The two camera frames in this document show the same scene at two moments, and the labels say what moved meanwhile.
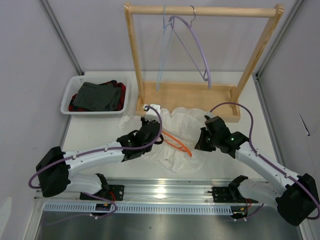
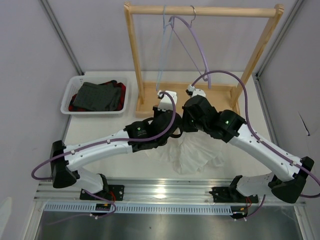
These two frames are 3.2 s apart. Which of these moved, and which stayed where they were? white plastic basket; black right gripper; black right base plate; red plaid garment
Moved: black right gripper
Stayed: white plastic basket; red plaid garment; black right base plate
